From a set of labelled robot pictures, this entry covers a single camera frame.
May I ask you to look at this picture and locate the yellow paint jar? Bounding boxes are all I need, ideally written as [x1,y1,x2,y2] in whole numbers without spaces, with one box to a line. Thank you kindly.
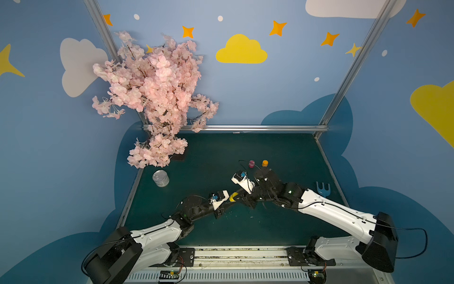
[229,192,238,202]

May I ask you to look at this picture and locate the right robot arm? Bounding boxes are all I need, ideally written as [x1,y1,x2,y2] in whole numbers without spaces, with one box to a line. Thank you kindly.
[231,169,398,273]

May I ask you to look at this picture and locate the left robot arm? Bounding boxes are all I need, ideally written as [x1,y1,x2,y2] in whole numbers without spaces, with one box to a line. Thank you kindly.
[81,191,235,284]

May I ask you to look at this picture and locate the silver metal can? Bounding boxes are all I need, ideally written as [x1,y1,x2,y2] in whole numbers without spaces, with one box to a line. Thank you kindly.
[152,170,170,188]

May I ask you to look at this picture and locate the left electronics board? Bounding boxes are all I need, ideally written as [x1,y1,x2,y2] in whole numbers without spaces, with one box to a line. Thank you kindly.
[157,271,183,284]

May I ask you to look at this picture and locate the electronics board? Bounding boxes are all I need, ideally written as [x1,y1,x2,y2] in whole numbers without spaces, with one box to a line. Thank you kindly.
[307,270,327,284]
[157,271,183,284]

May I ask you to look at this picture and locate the right electronics board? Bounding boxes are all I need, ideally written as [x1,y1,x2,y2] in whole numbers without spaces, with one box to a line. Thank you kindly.
[307,270,327,284]

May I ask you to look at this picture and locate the pink cherry blossom tree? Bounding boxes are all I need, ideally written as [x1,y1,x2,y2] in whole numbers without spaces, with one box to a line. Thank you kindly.
[92,31,219,169]

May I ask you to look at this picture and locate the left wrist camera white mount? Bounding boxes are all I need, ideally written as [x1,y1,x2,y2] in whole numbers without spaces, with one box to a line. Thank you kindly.
[209,190,229,211]

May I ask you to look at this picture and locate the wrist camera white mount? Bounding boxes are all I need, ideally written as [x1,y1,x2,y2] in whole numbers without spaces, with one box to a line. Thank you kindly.
[231,170,255,195]
[209,190,229,211]

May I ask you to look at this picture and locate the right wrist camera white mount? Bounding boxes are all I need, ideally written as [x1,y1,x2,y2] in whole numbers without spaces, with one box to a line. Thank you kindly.
[231,170,255,195]

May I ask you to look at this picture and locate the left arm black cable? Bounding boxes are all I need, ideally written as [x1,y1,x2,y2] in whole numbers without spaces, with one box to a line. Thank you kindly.
[80,194,210,278]

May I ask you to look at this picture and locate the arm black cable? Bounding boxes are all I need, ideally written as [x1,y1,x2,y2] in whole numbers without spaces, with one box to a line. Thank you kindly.
[238,159,429,260]
[80,194,210,278]

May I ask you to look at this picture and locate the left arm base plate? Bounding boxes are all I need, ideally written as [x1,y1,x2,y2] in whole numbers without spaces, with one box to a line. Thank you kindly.
[162,247,195,267]

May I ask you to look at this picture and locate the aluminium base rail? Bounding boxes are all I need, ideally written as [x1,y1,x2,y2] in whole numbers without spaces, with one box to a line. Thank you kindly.
[123,246,394,284]

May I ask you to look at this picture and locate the blue garden fork wooden handle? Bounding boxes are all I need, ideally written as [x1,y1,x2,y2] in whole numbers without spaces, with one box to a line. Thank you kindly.
[316,182,331,198]

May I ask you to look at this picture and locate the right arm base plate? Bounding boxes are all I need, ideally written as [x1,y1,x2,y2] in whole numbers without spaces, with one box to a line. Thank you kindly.
[286,246,336,267]

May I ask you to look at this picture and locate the horizontal aluminium frame bar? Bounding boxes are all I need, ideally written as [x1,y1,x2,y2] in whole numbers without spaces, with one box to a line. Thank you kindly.
[201,125,329,133]

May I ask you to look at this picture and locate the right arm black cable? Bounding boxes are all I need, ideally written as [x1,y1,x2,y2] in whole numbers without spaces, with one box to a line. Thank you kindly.
[238,159,429,260]

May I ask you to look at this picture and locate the right aluminium frame post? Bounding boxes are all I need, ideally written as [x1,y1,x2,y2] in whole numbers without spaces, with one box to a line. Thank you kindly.
[314,0,398,141]

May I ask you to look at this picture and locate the aluminium frame post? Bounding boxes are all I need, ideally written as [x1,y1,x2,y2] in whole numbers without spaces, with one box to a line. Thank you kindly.
[314,0,398,141]
[83,0,150,125]

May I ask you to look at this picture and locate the left aluminium frame post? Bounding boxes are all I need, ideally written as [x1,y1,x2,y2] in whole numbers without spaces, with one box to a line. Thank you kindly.
[83,0,150,125]

